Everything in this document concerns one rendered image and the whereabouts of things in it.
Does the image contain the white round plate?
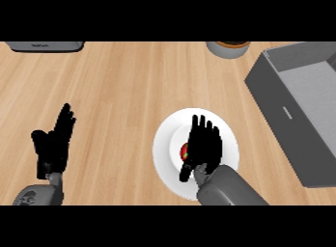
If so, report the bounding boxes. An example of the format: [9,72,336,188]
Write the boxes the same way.
[151,107,241,202]

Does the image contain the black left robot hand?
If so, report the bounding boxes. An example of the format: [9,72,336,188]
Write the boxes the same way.
[30,102,79,180]

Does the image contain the grey flat appliance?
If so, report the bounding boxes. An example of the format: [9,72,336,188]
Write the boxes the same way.
[5,41,88,53]

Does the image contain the red tomato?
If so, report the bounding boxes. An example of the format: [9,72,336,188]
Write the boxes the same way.
[181,143,191,162]

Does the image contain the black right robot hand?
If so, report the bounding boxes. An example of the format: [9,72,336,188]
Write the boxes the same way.
[179,114,225,183]

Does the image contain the grey open box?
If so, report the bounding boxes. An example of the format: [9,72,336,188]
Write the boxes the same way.
[244,41,336,189]

